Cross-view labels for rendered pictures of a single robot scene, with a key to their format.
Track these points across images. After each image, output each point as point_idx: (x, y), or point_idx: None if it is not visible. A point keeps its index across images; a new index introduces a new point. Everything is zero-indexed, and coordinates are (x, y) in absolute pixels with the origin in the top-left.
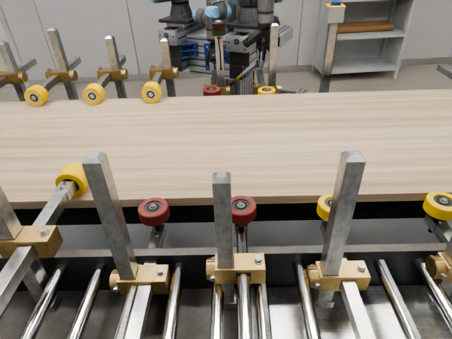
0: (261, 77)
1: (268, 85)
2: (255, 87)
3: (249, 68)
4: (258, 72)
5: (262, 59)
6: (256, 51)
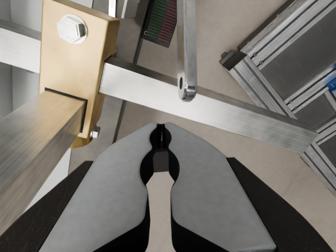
0: (208, 112)
1: (56, 91)
2: (45, 13)
3: (179, 22)
4: (283, 128)
5: (80, 168)
6: (270, 203)
